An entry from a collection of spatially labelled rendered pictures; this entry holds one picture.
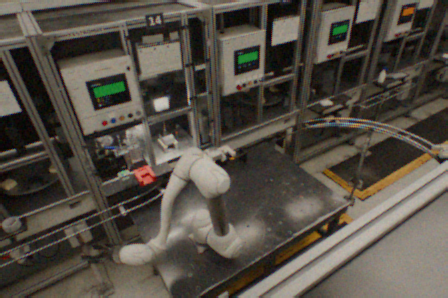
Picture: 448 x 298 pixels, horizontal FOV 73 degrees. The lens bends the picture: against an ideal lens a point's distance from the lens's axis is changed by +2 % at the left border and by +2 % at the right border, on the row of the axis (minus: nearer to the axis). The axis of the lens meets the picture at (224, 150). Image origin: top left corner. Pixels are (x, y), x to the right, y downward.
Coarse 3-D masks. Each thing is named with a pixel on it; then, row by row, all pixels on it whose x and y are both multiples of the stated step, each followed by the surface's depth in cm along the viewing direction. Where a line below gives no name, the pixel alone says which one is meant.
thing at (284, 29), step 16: (224, 16) 219; (240, 16) 226; (256, 16) 234; (272, 16) 242; (288, 16) 250; (272, 32) 249; (288, 32) 258; (304, 32) 269; (272, 48) 258; (288, 48) 268; (304, 48) 279; (272, 64) 267; (288, 64) 278; (288, 80) 320; (224, 96) 256; (240, 96) 265; (256, 96) 276; (224, 112) 264; (240, 112) 275; (256, 112) 286; (224, 128) 274; (240, 128) 285
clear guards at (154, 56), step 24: (144, 24) 190; (168, 24) 198; (192, 24) 207; (144, 48) 197; (168, 48) 206; (192, 48) 216; (144, 72) 205; (168, 72) 215; (144, 96) 214; (168, 96) 224; (96, 144) 212; (120, 144) 222; (144, 144) 233; (96, 168) 221; (120, 168) 232
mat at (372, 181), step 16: (416, 128) 441; (432, 128) 439; (384, 144) 412; (400, 144) 410; (352, 160) 386; (368, 160) 385; (384, 160) 384; (400, 160) 383; (416, 160) 382; (336, 176) 363; (352, 176) 362; (368, 176) 361; (384, 176) 360; (400, 176) 360; (368, 192) 340
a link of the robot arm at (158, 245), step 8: (176, 176) 157; (168, 184) 160; (176, 184) 158; (184, 184) 160; (168, 192) 158; (176, 192) 159; (168, 200) 159; (168, 208) 161; (168, 216) 164; (168, 224) 167; (160, 232) 170; (168, 232) 170; (152, 240) 170; (160, 240) 169; (152, 248) 167; (160, 248) 168; (152, 256) 164; (160, 256) 169; (152, 264) 168
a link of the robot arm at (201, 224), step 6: (204, 210) 201; (198, 216) 197; (204, 216) 196; (192, 222) 200; (198, 222) 195; (204, 222) 194; (210, 222) 196; (192, 228) 202; (198, 228) 196; (204, 228) 195; (210, 228) 194; (198, 234) 198; (204, 234) 194; (198, 240) 204; (204, 240) 197
